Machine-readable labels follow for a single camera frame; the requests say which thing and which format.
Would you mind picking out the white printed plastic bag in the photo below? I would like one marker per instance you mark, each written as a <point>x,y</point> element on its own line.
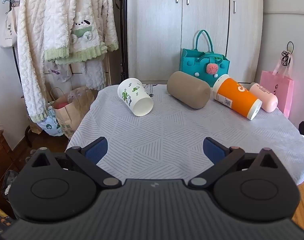
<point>50,123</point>

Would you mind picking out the pink paper gift bag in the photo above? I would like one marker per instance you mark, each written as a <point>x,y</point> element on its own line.
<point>279,90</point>

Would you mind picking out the white cup with green print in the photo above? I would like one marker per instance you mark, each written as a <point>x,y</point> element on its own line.
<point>132,93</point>

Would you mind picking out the pink cup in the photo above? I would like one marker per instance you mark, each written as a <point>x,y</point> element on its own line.
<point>263,97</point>

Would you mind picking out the black coat rack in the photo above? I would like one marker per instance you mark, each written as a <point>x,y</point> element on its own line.
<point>16,62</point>

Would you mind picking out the white canvas tote bag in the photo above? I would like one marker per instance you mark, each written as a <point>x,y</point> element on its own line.
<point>9,30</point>

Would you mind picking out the teal felt handbag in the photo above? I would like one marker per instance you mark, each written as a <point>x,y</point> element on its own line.
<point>204,63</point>

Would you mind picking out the dark wooden cabinet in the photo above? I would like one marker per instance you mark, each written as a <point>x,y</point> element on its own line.
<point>0,170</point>

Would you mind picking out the grey patterned tablecloth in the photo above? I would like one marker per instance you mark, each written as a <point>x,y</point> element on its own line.
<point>157,132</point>

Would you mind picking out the brown paper bag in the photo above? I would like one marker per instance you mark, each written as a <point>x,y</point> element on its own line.
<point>71,107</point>

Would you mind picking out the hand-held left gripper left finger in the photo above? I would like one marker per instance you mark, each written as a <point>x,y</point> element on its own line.
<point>97,150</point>

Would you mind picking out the black wall hook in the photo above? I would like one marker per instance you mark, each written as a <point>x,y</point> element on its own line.
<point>288,51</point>

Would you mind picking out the tan cup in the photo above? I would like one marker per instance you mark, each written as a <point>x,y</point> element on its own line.
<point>187,90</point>

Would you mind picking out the white fluffy robe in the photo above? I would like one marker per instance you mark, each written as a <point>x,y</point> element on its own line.
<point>64,30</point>

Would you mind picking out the orange cup with white lid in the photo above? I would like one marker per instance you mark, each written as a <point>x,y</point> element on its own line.
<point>235,96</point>

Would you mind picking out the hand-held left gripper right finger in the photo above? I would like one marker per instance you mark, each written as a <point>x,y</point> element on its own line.
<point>213,150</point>

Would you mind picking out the light wooden wardrobe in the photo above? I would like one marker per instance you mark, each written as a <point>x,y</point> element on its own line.
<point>192,25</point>

